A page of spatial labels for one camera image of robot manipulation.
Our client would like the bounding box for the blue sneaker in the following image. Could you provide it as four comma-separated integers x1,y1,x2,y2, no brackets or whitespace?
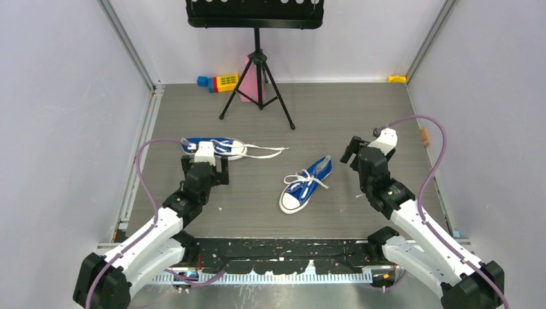
181,137,287,161
279,155,333,214

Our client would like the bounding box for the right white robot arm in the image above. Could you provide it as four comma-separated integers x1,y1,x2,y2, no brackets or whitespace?
340,133,509,308

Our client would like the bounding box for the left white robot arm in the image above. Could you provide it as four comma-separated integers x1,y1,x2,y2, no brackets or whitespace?
73,156,229,308

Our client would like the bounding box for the small wooden block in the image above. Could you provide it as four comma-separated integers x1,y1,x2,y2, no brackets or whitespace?
419,127,430,147

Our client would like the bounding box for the yellow corner block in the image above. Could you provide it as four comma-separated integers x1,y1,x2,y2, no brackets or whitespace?
387,75,407,84

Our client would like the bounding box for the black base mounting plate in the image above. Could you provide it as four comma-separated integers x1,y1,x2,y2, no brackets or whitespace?
175,238,393,275

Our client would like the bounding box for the colourful toy block phone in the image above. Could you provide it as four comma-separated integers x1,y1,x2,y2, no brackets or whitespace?
196,74,239,93

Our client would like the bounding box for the pink foam block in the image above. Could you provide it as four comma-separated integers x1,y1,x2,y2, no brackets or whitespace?
239,57,266,103

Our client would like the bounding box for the black music stand tripod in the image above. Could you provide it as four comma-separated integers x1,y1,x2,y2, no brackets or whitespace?
186,0,325,130

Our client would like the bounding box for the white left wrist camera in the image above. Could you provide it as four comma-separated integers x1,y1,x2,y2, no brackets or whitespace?
188,141,216,166

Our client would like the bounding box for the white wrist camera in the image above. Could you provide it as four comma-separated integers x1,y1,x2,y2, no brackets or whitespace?
188,141,216,166
368,127,398,161

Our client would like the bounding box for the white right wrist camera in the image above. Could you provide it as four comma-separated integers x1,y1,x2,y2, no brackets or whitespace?
368,127,398,161

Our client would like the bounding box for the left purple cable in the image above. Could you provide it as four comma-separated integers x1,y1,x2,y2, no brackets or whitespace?
84,137,227,309

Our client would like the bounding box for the purple cable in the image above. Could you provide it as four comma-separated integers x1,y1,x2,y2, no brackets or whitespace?
373,114,511,309
84,137,227,309

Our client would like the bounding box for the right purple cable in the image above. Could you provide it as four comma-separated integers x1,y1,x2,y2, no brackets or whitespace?
373,114,511,309

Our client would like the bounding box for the aluminium frame rail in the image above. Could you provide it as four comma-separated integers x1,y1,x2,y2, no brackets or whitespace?
95,243,126,256

